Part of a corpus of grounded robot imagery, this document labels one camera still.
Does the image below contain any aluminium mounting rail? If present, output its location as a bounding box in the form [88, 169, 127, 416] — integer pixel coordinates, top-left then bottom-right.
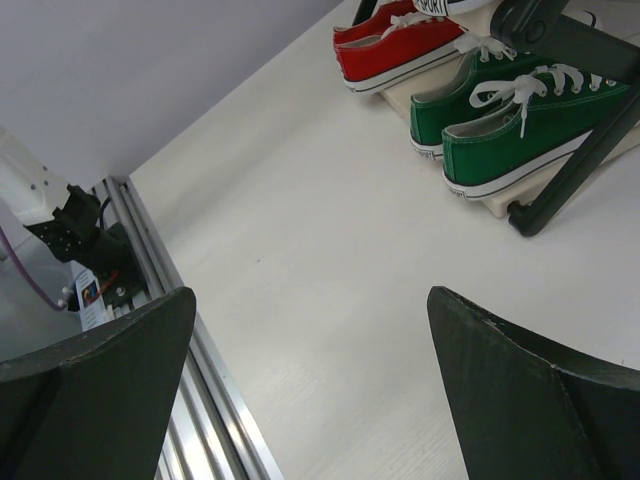
[92, 177, 283, 479]

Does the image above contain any grey sneaker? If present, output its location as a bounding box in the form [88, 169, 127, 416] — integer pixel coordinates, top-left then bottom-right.
[412, 0, 492, 17]

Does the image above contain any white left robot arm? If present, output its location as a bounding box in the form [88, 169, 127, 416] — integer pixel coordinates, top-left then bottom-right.
[1, 128, 130, 276]

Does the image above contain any green sneaker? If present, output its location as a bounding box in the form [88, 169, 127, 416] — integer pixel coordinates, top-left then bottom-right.
[442, 63, 629, 201]
[410, 33, 542, 160]

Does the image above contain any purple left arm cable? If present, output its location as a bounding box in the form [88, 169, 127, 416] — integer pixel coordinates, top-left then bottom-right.
[0, 224, 69, 311]

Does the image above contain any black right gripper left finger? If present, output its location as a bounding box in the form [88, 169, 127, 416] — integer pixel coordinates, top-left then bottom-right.
[1, 287, 196, 479]

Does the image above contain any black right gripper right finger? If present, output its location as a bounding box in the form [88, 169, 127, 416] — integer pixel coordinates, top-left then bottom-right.
[427, 286, 639, 479]

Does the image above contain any beige three-tier shoe shelf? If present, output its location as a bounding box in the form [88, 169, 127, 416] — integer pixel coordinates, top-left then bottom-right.
[349, 0, 640, 237]

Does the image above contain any red sneaker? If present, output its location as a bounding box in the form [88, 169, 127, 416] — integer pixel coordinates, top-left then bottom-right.
[333, 0, 417, 45]
[334, 12, 463, 95]

